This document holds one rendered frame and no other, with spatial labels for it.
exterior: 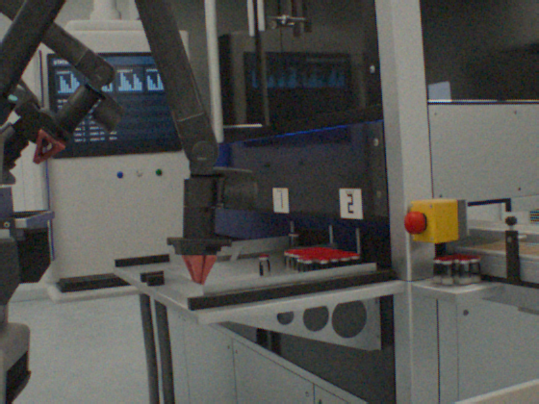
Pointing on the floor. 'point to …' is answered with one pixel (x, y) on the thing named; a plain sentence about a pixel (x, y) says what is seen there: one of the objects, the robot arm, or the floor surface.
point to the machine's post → (391, 84)
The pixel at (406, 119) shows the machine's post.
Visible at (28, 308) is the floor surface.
